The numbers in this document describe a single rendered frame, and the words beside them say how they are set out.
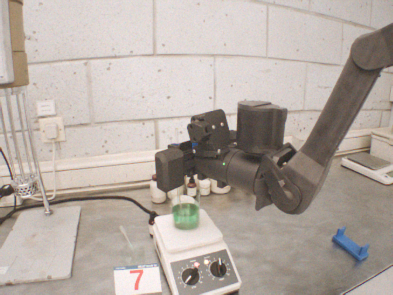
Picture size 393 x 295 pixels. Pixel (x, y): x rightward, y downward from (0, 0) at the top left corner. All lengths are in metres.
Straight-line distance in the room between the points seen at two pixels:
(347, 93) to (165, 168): 0.25
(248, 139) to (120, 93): 0.62
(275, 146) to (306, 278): 0.34
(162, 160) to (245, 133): 0.12
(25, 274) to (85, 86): 0.58
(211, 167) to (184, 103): 0.56
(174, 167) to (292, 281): 0.35
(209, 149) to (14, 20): 0.46
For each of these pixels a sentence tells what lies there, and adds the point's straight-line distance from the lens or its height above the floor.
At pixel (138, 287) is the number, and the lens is 0.53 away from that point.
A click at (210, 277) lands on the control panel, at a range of 0.49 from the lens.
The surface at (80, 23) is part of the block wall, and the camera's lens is 0.89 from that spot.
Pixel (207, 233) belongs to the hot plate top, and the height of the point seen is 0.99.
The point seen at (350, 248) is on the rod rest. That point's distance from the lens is 0.69.
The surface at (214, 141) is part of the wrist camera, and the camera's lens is 0.37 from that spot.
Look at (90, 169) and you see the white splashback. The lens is 0.89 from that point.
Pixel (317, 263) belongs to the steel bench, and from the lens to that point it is 0.63.
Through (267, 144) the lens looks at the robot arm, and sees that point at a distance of 0.33.
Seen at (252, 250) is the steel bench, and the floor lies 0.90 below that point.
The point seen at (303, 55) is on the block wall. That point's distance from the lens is 1.17.
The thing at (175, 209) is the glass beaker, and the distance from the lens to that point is 0.50.
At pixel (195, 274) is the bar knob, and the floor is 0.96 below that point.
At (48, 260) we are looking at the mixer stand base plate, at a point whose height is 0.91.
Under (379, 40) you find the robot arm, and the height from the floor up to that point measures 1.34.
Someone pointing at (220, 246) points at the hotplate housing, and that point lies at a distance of 0.52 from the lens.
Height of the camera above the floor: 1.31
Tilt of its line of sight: 18 degrees down
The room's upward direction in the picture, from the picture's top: straight up
